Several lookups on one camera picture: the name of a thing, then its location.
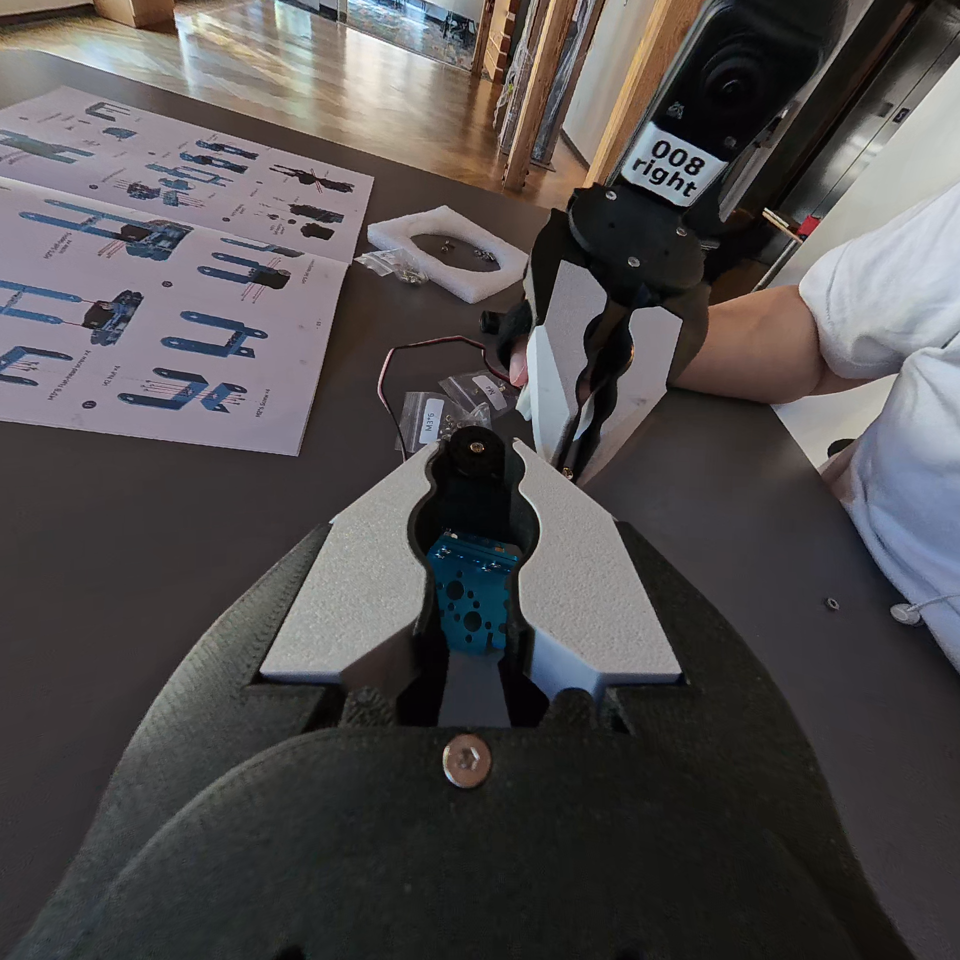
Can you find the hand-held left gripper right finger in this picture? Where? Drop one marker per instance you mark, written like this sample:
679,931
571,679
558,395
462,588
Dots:
600,600

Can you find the white square foam frame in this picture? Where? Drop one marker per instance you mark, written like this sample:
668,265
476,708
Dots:
390,229

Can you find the blue metal bracket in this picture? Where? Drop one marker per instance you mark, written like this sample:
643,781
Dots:
472,600

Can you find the white printed instruction manual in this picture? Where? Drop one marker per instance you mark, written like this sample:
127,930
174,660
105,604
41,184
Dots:
187,300

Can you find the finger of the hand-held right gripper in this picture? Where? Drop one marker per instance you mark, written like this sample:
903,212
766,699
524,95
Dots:
566,337
649,360

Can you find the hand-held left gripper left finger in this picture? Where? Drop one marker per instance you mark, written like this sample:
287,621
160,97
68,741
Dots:
352,600

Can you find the dark brown desk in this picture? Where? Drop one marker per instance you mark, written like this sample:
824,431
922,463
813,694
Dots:
150,562

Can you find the crumpled clear parts bag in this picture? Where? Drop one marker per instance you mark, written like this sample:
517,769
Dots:
476,394

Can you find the wooden support post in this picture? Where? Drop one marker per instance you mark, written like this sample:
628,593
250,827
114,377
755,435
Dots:
540,90
637,90

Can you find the tiny crumpled clear bag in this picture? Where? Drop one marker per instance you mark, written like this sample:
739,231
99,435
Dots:
390,264

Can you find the black screwdriver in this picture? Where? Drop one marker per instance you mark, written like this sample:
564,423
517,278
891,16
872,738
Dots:
491,322

